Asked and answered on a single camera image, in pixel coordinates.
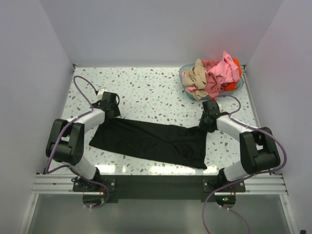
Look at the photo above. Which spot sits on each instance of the light pink t-shirt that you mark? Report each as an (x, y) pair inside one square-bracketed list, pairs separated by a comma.
[(191, 88)]

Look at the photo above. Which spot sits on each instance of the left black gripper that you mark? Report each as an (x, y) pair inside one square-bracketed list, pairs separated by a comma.
[(115, 108)]

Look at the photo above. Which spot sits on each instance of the teal plastic laundry basket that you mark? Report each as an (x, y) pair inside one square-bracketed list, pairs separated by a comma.
[(186, 67)]

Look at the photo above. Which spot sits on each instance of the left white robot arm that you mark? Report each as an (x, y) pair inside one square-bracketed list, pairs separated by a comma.
[(65, 146)]

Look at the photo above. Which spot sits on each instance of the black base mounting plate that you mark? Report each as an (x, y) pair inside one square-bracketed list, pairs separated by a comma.
[(152, 187)]

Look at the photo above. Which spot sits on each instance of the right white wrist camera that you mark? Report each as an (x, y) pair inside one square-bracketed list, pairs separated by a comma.
[(218, 100)]

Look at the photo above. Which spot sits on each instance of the orange t-shirt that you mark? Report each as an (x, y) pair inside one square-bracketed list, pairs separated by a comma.
[(235, 78)]

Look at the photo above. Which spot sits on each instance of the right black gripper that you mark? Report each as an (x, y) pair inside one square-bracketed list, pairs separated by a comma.
[(202, 126)]

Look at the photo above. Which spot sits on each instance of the aluminium frame rail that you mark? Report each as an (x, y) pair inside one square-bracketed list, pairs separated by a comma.
[(264, 184)]

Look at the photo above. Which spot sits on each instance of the beige t-shirt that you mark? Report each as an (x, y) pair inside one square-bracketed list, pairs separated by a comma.
[(196, 75)]

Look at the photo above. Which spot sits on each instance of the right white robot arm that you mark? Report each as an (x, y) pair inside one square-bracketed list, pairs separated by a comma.
[(258, 150)]

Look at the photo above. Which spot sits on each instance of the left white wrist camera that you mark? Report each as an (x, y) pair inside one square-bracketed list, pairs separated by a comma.
[(101, 91)]

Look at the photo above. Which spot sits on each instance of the black t-shirt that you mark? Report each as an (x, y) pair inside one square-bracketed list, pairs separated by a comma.
[(152, 141)]

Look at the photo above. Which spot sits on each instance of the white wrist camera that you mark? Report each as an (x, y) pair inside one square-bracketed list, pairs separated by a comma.
[(218, 100), (101, 91)]

